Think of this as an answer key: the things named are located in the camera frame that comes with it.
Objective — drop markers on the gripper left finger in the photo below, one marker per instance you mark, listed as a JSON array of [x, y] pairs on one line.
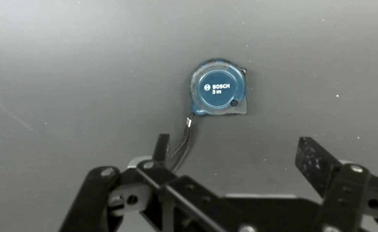
[[163, 190]]

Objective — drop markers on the blue measuring tape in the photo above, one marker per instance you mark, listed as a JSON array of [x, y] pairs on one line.
[[218, 87]]

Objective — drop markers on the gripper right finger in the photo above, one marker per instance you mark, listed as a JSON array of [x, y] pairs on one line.
[[343, 183]]

